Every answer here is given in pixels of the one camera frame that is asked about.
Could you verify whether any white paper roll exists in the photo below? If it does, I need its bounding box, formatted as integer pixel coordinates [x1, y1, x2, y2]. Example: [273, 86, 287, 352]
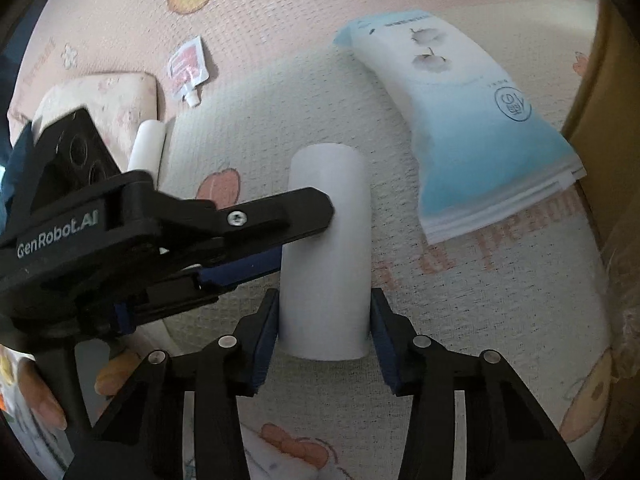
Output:
[127, 119, 166, 184]
[279, 143, 372, 361]

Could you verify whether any red white sauce sachet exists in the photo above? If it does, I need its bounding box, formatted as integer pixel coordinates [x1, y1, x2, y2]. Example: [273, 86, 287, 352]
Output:
[167, 36, 209, 108]

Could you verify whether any blue white tissue pack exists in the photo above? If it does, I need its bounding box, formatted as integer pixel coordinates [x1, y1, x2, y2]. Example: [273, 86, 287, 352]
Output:
[334, 10, 586, 244]

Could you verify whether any person's left hand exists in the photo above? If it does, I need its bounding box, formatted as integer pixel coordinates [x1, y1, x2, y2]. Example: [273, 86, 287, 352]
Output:
[19, 349, 144, 430]

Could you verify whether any pink Hello Kitty blanket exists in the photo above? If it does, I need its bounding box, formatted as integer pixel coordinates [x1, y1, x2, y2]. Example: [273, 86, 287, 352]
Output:
[8, 0, 611, 479]

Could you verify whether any cream patterned pillow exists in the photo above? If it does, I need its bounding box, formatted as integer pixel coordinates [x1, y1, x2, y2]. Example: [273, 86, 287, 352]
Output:
[32, 73, 157, 171]

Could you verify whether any brown cardboard box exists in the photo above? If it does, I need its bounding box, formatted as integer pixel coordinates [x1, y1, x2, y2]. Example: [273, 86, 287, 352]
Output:
[563, 0, 639, 463]

